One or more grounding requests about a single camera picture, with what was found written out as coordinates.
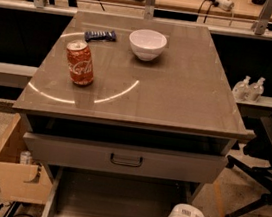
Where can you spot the grey drawer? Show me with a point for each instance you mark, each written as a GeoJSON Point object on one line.
{"type": "Point", "coordinates": [84, 193]}
{"type": "Point", "coordinates": [125, 159]}

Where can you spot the red cola can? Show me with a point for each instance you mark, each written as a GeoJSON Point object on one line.
{"type": "Point", "coordinates": [80, 62]}

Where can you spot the cardboard box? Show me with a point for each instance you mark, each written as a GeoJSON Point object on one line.
{"type": "Point", "coordinates": [18, 182]}

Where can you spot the small white bottle in box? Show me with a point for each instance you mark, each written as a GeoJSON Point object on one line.
{"type": "Point", "coordinates": [25, 157]}

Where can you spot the white ceramic bowl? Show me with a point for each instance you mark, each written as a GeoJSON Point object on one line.
{"type": "Point", "coordinates": [147, 44]}

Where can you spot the blue snack bar wrapper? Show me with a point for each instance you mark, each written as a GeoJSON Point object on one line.
{"type": "Point", "coordinates": [100, 36]}

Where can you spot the right clear sanitizer bottle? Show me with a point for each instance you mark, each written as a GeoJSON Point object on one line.
{"type": "Point", "coordinates": [255, 90]}

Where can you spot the grey drawer cabinet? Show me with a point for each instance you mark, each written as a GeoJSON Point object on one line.
{"type": "Point", "coordinates": [180, 101]}

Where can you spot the right metal frame post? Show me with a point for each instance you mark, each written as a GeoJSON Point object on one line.
{"type": "Point", "coordinates": [261, 24]}

